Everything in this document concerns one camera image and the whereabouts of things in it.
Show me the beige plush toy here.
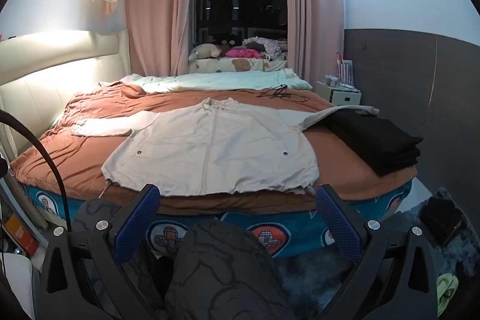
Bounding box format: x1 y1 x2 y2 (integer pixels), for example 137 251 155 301
188 43 222 62

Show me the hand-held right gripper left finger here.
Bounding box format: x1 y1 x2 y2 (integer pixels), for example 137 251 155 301
37 184 166 320

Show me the person's leg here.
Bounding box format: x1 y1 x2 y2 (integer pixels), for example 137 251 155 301
73 199 122 231
164 220 286 320

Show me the green cloth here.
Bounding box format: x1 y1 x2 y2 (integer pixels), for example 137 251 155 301
435 274 460 309

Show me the person's left leg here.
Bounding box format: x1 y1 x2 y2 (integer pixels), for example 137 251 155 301
73 199 122 231

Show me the brown bed blanket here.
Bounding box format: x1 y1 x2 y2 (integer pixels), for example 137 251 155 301
9 82 419 221

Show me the cream padded headboard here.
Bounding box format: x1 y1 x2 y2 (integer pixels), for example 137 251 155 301
0 29 130 163

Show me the thin black cable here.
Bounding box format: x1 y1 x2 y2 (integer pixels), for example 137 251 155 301
257 83 310 103

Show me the white striped bag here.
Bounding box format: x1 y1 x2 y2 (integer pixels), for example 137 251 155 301
335 52 355 86

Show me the teal printed bed sheet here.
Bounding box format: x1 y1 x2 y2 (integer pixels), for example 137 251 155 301
20 179 413 261

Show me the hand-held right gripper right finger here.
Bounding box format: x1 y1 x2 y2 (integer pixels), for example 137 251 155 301
315 185 439 320

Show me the bear print cushion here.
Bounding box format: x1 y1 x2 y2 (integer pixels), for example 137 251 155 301
188 57 287 74

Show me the stack of black folded clothes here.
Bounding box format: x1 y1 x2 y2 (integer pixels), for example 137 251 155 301
322 110 424 177

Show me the pink cloth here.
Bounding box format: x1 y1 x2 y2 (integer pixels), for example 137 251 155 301
225 47 265 59

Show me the orange box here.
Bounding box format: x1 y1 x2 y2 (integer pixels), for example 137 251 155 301
4 213 40 257

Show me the white nightstand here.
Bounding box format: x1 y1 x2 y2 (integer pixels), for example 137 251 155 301
314 80 362 107

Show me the beige zip jacket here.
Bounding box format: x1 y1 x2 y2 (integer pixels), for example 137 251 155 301
71 97 379 197

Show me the floral cloth pile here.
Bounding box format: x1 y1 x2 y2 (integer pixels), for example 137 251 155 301
244 37 289 60

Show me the dark bag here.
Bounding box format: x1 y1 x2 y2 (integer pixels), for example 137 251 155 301
419 189 469 246

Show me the grey rug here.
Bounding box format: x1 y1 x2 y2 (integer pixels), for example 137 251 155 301
270 205 473 320

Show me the white quilt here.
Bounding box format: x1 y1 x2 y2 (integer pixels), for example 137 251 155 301
120 68 313 94

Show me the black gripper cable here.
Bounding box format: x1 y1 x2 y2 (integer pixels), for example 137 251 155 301
0 109 72 232

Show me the person's right leg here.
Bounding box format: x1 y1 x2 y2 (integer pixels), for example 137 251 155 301
164 220 286 320

